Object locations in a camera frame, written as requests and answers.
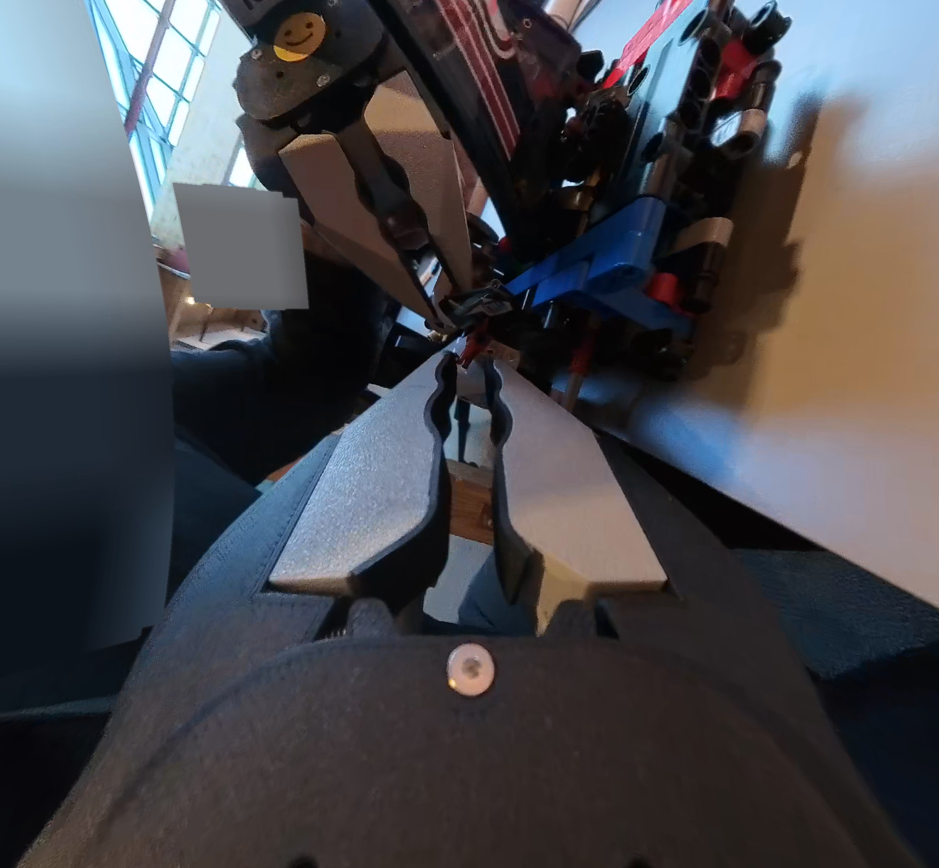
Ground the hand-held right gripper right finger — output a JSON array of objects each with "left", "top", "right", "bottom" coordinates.
[{"left": 480, "top": 358, "right": 669, "bottom": 636}]

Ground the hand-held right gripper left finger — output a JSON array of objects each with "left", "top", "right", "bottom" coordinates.
[{"left": 269, "top": 351, "right": 457, "bottom": 616}]

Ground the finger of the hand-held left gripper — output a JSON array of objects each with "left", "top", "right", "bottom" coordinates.
[
  {"left": 277, "top": 133, "right": 445, "bottom": 332},
  {"left": 345, "top": 68, "right": 481, "bottom": 297}
]

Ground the toy brick race car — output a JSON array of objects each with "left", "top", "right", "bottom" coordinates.
[{"left": 279, "top": 0, "right": 795, "bottom": 414}]

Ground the wooden table leg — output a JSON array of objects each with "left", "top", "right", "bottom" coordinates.
[{"left": 446, "top": 459, "right": 494, "bottom": 540}]

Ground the large paned window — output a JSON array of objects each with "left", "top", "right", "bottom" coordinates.
[{"left": 62, "top": 0, "right": 223, "bottom": 223}]

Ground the person's dark clothed body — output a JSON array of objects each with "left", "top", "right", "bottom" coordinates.
[{"left": 0, "top": 435, "right": 939, "bottom": 868}]

